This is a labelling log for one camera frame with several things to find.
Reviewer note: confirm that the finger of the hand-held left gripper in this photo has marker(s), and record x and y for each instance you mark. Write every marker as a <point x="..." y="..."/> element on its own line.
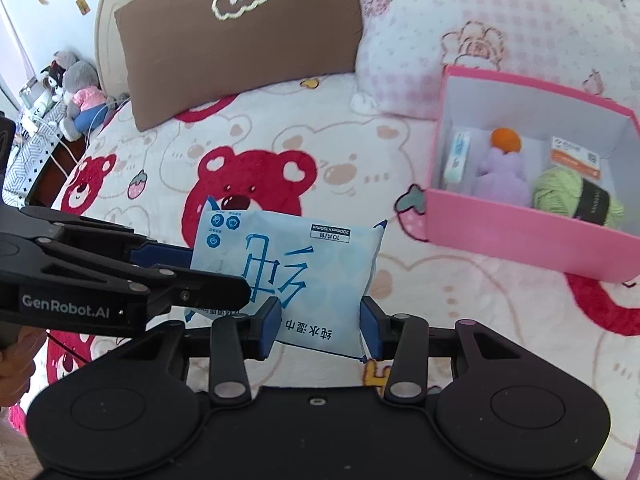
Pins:
<point x="200" y="292"/>
<point x="165" y="257"/>

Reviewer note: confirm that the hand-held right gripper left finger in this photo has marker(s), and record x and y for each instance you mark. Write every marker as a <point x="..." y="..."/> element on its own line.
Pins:
<point x="272" y="327"/>

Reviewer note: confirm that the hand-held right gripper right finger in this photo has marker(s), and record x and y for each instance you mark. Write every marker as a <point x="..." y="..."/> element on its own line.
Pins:
<point x="370" y="329"/>

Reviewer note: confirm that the blue wet wipes pack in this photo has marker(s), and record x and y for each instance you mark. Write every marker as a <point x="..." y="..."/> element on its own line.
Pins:
<point x="300" y="250"/>

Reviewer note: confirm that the pink cardboard box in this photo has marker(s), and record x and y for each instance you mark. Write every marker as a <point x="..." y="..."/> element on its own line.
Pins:
<point x="500" y="230"/>

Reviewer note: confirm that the small white tissue pack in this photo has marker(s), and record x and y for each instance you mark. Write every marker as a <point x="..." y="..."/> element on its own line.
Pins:
<point x="457" y="157"/>

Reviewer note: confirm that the purple plush toy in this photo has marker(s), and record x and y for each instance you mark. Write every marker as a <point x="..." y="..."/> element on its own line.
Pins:
<point x="502" y="180"/>

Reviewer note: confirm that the green yarn ball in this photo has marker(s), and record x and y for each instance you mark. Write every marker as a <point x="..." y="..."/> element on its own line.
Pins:
<point x="555" y="192"/>

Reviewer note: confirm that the orange makeup sponge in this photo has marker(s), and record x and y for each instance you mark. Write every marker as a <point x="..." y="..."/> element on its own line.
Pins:
<point x="505" y="140"/>

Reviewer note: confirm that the clear orange-label plastic case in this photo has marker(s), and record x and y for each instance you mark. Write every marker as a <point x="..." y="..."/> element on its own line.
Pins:
<point x="575" y="157"/>

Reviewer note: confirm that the person's left hand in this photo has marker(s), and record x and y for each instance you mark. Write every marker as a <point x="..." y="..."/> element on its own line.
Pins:
<point x="15" y="360"/>

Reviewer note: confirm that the patterned bedside table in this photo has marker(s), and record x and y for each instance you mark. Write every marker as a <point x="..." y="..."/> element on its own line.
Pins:
<point x="30" y="160"/>

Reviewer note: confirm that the bear print blanket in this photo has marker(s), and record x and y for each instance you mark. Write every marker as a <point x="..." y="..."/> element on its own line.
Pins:
<point x="350" y="150"/>

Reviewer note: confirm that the grey plush toy pink shirt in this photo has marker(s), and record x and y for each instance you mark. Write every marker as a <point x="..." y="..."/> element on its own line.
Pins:
<point x="82" y="90"/>

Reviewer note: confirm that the black and white plush toy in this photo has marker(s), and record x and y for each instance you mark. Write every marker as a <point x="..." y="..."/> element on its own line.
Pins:
<point x="57" y="75"/>

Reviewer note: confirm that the brown pillow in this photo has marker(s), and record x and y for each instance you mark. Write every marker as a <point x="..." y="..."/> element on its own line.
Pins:
<point x="240" y="45"/>

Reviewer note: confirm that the beige headboard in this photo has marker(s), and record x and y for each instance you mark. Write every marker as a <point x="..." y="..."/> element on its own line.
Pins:
<point x="107" y="25"/>

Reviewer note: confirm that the pink checked pillow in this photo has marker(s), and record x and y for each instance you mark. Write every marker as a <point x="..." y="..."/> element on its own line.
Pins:
<point x="500" y="5"/>

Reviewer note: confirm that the yellow wall sticker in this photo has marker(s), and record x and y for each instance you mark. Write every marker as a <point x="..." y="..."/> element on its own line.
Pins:
<point x="82" y="6"/>

